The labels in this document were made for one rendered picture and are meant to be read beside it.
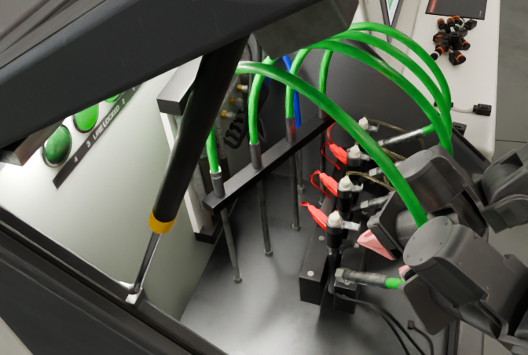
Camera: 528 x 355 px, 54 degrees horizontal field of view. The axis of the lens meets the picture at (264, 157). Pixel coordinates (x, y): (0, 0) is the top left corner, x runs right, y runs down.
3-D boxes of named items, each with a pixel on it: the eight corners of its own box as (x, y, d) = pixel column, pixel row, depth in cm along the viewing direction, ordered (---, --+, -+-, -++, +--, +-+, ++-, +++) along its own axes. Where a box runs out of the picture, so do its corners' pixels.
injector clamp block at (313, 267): (352, 333, 98) (356, 290, 87) (301, 320, 101) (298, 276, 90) (383, 200, 120) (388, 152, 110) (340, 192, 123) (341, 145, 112)
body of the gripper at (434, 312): (394, 283, 57) (427, 302, 49) (466, 231, 58) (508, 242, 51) (423, 331, 57) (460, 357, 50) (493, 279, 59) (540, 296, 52)
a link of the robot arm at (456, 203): (485, 248, 64) (498, 217, 67) (452, 207, 62) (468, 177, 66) (438, 255, 69) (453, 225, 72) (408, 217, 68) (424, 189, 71)
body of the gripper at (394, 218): (386, 191, 76) (427, 180, 70) (427, 241, 78) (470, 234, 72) (368, 221, 72) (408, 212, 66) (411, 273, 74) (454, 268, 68)
